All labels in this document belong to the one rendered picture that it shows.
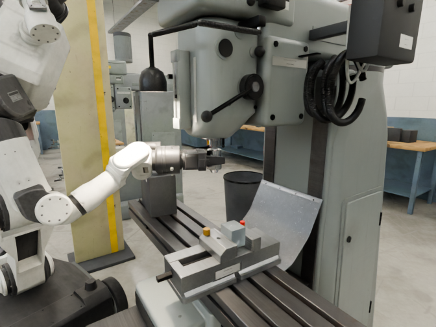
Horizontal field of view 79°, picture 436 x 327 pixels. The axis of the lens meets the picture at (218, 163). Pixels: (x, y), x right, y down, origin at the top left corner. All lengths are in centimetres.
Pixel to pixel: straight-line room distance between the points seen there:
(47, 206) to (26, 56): 39
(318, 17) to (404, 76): 408
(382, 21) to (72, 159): 223
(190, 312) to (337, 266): 59
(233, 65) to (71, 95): 183
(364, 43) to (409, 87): 425
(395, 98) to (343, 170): 405
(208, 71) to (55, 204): 50
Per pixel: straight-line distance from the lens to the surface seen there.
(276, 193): 116
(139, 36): 1049
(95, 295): 138
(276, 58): 83
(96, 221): 264
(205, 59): 73
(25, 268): 141
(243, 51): 78
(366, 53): 75
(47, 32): 83
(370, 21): 76
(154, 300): 97
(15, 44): 89
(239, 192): 274
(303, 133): 105
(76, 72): 244
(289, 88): 87
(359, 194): 117
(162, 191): 121
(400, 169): 506
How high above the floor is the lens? 141
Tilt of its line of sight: 13 degrees down
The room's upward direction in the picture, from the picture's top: straight up
